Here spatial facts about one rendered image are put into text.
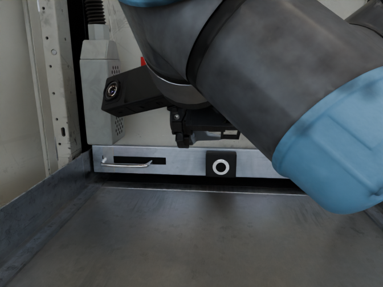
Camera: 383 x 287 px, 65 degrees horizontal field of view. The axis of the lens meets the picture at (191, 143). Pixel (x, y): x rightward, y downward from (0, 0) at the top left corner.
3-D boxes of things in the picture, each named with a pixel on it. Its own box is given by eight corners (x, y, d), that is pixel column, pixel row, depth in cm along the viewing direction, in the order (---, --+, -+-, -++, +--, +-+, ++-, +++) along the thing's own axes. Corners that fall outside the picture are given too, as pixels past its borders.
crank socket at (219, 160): (236, 179, 58) (236, 155, 57) (205, 178, 59) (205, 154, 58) (235, 174, 61) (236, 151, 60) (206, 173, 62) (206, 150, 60)
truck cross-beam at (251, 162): (357, 181, 59) (362, 152, 57) (93, 172, 64) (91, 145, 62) (347, 172, 64) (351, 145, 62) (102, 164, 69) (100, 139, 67)
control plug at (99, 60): (113, 146, 51) (105, 39, 47) (86, 145, 52) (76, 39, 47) (127, 135, 59) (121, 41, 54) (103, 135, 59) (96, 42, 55)
